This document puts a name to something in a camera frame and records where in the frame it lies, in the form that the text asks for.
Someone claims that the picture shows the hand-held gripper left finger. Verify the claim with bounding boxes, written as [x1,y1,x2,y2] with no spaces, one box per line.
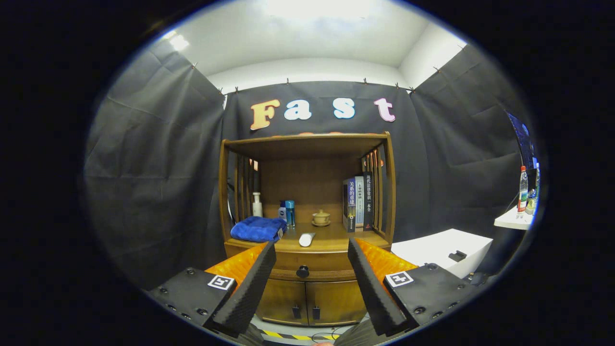
[147,240,278,337]

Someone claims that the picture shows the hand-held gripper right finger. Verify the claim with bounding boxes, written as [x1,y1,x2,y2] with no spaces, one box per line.
[347,237,475,337]

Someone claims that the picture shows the wooden drawer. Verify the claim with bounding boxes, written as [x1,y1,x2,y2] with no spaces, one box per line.
[225,239,392,283]

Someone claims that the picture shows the wooden cabinet door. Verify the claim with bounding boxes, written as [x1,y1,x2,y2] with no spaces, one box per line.
[306,280,368,326]
[257,280,308,325]

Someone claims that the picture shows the wooden countertop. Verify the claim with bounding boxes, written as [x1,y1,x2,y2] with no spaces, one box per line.
[225,222,391,254]

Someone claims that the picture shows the wooden cabinet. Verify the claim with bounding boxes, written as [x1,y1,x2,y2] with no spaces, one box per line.
[219,132,397,327]

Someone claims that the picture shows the person's left leg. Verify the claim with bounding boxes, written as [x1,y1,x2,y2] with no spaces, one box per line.
[243,323,265,346]

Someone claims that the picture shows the person's leg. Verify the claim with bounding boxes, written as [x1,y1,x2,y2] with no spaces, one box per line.
[334,320,382,346]
[243,323,265,346]

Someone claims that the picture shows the person's right leg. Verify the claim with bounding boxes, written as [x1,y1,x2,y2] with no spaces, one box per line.
[334,320,382,346]

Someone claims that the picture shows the yellow black floor tape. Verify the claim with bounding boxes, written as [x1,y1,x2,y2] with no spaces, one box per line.
[262,329,339,341]

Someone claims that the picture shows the blue folded towel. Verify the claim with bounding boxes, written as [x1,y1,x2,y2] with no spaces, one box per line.
[231,216,288,243]

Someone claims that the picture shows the white box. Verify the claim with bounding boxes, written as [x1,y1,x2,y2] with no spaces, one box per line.
[391,228,494,279]

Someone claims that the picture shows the dark blue cover book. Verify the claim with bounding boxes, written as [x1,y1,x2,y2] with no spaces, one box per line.
[343,178,357,233]

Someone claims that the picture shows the black spine book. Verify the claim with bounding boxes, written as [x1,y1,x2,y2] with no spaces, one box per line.
[361,172,374,231]

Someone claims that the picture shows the pale grey spine book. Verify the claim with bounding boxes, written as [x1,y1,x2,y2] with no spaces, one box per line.
[354,176,365,229]

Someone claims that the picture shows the black backdrop cloth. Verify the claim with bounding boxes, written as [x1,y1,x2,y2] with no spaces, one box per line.
[86,38,534,291]

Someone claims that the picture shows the white side desk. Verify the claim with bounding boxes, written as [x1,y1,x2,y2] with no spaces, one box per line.
[494,207,535,230]

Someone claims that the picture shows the red label water bottle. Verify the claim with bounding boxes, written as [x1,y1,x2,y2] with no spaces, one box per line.
[517,166,529,213]

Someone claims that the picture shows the dark monitor screen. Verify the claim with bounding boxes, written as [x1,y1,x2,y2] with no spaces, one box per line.
[507,111,539,171]

